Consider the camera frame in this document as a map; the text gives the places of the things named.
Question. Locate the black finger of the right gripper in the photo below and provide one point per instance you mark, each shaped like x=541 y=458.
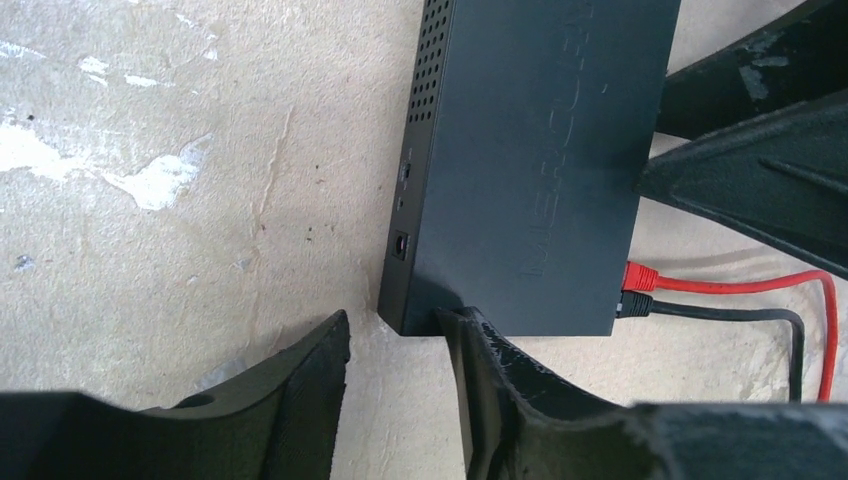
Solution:
x=799 y=57
x=780 y=178

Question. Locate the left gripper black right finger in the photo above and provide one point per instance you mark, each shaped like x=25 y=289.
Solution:
x=520 y=420

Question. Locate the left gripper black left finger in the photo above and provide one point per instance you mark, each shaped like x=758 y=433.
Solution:
x=276 y=420

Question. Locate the black network switch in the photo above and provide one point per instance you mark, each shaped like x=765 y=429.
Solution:
x=527 y=124

